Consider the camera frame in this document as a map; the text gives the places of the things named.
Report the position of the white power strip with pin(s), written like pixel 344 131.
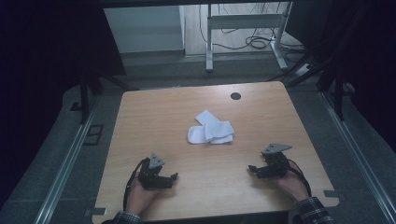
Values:
pixel 303 69

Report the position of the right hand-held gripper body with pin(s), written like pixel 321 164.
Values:
pixel 275 165

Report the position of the black metal stand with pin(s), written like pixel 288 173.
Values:
pixel 84 99
pixel 338 99

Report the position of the aluminium floor rail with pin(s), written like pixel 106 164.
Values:
pixel 67 168
pixel 358 155

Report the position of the white sock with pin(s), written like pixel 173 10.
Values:
pixel 211 123
pixel 196 136

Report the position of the person's right hand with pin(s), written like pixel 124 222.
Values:
pixel 292 185

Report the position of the grey tape strip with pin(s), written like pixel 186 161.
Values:
pixel 333 194
pixel 97 212

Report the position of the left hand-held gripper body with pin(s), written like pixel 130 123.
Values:
pixel 150 174

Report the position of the person's left hand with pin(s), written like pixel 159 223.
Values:
pixel 140 197

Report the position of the black round table grommet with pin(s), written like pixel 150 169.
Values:
pixel 235 96

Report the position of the black floor socket frame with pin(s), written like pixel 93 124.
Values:
pixel 93 135

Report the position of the dark curtain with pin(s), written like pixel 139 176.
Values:
pixel 373 62
pixel 46 62

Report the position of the white metal desk frame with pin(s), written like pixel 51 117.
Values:
pixel 243 21

